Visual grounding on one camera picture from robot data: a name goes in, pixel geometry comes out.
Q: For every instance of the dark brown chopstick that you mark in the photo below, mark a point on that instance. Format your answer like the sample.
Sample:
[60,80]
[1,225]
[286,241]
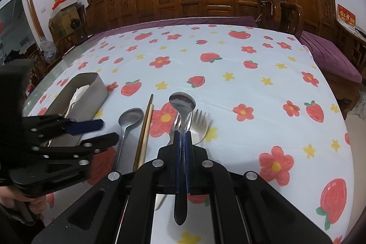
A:
[142,133]

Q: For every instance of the wooden armchair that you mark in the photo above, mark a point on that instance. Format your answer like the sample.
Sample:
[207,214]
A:
[282,17]

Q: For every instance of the fruit flower print tablecloth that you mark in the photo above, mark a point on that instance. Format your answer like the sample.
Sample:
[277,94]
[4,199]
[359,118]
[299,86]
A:
[270,107]

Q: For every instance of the large steel spoon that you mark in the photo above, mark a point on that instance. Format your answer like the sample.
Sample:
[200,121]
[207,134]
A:
[184,104]

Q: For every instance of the stacked cardboard boxes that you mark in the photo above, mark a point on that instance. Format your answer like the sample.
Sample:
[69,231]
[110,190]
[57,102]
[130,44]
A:
[65,18]

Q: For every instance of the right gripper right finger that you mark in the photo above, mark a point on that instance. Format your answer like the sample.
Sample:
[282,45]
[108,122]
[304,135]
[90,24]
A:
[195,155]

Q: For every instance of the red sign card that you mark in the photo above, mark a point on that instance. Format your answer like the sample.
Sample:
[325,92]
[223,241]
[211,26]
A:
[346,16]

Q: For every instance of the purple seat cushion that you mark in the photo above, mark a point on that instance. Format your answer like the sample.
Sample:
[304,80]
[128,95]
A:
[328,57]

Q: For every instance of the light bamboo chopstick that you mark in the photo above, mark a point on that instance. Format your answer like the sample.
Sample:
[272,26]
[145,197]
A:
[145,137]

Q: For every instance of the large white plastic ladle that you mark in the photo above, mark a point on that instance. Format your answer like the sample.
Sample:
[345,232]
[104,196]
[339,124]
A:
[75,98]

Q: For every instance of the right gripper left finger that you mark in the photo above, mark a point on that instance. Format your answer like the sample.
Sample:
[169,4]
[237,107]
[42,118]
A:
[169,176]

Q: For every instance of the left hand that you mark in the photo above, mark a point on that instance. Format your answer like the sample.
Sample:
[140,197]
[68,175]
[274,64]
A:
[10,194]

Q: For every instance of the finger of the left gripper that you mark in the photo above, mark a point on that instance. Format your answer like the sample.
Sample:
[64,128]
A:
[74,128]
[94,145]

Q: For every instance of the wooden chair by window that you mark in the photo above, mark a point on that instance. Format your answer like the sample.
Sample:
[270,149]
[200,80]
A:
[41,67]

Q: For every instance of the steel fork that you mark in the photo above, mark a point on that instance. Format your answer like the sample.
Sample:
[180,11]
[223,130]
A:
[198,123]

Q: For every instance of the metal rectangular tray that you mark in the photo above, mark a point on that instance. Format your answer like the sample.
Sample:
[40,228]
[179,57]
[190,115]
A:
[88,105]

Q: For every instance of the small steel spoon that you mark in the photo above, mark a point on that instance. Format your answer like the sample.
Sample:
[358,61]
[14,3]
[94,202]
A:
[127,120]

